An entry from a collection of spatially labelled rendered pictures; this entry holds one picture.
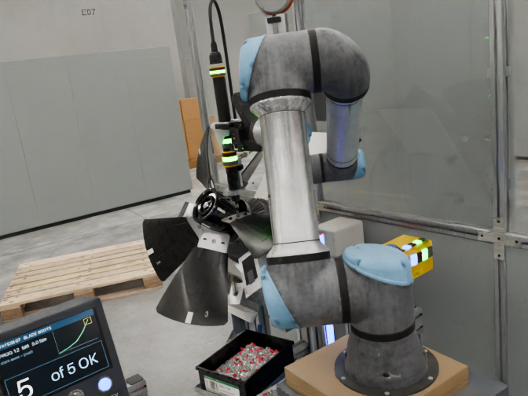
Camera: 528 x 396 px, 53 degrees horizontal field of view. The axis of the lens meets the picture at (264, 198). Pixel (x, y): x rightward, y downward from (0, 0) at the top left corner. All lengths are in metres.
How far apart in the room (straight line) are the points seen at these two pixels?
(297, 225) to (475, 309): 1.19
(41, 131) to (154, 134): 1.44
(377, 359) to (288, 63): 0.54
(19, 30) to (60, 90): 6.86
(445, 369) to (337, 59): 0.59
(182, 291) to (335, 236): 0.71
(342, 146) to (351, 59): 0.27
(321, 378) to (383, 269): 0.25
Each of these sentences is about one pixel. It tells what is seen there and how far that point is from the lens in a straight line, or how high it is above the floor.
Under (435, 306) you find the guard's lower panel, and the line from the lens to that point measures 2.11.
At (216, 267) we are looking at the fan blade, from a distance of 1.58.
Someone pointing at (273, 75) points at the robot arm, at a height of 1.59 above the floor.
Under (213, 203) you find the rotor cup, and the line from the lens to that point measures 1.59.
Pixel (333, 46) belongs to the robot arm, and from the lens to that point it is 0.97.
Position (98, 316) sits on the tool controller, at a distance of 0.98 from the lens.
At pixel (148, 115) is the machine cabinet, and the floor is 1.17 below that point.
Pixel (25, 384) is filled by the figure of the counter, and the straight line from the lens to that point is 0.96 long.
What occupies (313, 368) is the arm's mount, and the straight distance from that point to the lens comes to 1.06.
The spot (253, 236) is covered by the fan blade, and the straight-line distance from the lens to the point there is 1.41.
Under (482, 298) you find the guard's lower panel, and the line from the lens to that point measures 1.98.
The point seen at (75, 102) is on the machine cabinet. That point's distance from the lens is 7.04.
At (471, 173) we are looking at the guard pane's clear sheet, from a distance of 1.86.
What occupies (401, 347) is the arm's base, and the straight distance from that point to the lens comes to 0.97.
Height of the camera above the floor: 1.61
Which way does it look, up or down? 14 degrees down
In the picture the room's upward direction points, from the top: 7 degrees counter-clockwise
